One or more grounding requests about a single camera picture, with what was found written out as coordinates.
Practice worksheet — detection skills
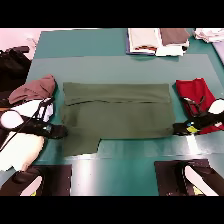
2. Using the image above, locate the cream garment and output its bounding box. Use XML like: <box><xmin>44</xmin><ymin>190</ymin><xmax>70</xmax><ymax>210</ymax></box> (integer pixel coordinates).
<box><xmin>0</xmin><ymin>132</ymin><xmax>46</xmax><ymax>173</ymax></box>

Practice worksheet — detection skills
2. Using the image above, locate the dark blue garment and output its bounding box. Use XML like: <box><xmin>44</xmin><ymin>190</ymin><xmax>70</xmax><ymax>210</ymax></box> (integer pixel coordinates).
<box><xmin>125</xmin><ymin>28</ymin><xmax>131</xmax><ymax>55</ymax></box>

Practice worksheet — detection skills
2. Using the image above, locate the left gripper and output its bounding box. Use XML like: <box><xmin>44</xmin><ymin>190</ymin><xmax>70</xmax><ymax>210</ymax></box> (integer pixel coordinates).
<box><xmin>41</xmin><ymin>122</ymin><xmax>69</xmax><ymax>140</ymax></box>

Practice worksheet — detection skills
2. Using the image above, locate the white T-shirt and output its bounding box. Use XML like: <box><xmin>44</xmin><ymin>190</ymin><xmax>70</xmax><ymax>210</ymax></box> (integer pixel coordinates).
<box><xmin>127</xmin><ymin>28</ymin><xmax>162</xmax><ymax>54</ymax></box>

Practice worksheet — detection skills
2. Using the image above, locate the brown garment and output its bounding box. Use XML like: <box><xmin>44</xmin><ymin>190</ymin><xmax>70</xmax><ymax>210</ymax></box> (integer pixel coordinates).
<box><xmin>7</xmin><ymin>74</ymin><xmax>57</xmax><ymax>106</ymax></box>

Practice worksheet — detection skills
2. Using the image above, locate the dark green T-shirt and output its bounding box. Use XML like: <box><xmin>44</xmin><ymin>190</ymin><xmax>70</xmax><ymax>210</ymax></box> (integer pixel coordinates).
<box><xmin>59</xmin><ymin>81</ymin><xmax>177</xmax><ymax>158</ymax></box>

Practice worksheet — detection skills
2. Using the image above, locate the grey-brown garment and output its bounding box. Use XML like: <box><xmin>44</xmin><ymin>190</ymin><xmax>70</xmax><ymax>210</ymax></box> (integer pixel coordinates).
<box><xmin>159</xmin><ymin>28</ymin><xmax>191</xmax><ymax>47</ymax></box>

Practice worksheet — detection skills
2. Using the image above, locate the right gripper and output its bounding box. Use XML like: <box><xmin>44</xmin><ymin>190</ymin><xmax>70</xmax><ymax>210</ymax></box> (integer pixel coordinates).
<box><xmin>171</xmin><ymin>120</ymin><xmax>201</xmax><ymax>136</ymax></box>

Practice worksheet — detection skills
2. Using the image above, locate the white garment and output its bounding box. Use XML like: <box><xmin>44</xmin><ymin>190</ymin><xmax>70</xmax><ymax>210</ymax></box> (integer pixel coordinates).
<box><xmin>155</xmin><ymin>39</ymin><xmax>190</xmax><ymax>57</ymax></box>
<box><xmin>193</xmin><ymin>28</ymin><xmax>224</xmax><ymax>44</ymax></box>

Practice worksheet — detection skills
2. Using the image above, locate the red garment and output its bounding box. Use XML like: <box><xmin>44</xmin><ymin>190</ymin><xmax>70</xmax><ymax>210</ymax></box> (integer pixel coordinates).
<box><xmin>175</xmin><ymin>77</ymin><xmax>224</xmax><ymax>136</ymax></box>

